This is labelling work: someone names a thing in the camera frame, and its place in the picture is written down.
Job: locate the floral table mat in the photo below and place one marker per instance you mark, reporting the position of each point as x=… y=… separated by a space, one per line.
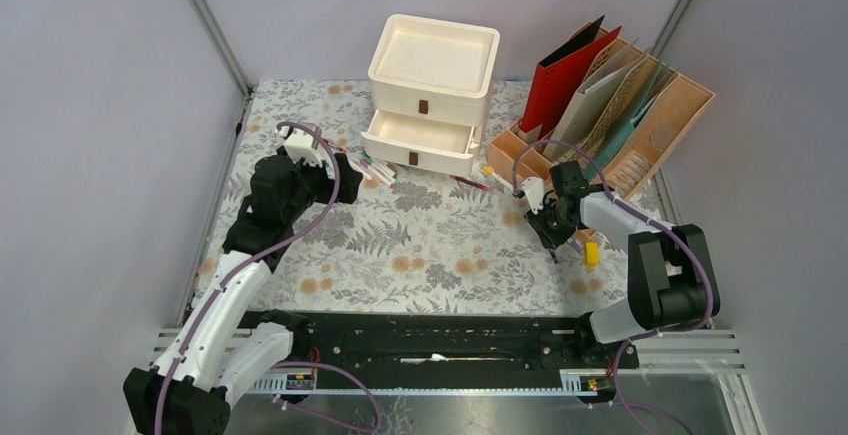
x=427 y=244

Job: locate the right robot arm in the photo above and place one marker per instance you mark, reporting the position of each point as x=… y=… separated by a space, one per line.
x=670 y=280

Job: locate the white three-drawer organizer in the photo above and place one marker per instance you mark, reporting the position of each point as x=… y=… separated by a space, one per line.
x=431 y=83

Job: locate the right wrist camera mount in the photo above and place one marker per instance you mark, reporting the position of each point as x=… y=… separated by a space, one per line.
x=534 y=190

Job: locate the teal folder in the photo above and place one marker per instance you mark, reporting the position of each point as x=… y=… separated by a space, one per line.
x=646 y=81

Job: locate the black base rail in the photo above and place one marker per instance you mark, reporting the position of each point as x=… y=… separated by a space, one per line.
x=435 y=354

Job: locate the orange plastic file rack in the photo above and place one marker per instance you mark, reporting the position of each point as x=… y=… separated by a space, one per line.
x=673 y=111

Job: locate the beige folder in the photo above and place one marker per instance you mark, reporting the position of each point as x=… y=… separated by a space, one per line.
x=606 y=73

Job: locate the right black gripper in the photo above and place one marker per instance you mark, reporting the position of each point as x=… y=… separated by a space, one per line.
x=551 y=239

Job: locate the dark red pen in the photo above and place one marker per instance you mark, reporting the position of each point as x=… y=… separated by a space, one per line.
x=472 y=183

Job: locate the yellow eraser block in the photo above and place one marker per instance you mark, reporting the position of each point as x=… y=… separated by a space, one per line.
x=591 y=252

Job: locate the purple capped white marker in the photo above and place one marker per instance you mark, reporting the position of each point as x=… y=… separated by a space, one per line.
x=576 y=246

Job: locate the red folder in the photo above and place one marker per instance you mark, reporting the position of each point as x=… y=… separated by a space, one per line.
x=557 y=77

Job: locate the yellow capped white marker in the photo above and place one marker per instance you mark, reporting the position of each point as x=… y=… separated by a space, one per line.
x=491 y=173

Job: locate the green capped marker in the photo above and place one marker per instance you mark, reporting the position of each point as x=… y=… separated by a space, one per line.
x=381 y=166

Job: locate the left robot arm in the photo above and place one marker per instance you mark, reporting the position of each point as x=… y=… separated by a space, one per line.
x=192 y=387

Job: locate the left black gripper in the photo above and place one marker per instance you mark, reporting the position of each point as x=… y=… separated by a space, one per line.
x=349 y=179

